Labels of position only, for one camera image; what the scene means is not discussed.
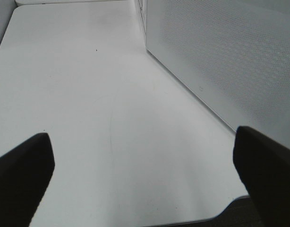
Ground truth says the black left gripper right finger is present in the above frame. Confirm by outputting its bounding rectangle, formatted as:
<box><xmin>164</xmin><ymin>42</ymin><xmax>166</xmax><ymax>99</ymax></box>
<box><xmin>233</xmin><ymin>126</ymin><xmax>290</xmax><ymax>227</ymax></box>

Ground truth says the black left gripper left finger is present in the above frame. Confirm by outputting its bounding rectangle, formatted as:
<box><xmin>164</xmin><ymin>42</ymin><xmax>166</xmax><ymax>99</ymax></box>
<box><xmin>0</xmin><ymin>133</ymin><xmax>55</xmax><ymax>227</ymax></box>

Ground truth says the white microwave oven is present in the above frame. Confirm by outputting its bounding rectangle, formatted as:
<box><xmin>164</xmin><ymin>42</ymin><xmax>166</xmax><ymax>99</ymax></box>
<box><xmin>135</xmin><ymin>0</ymin><xmax>290</xmax><ymax>152</ymax></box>

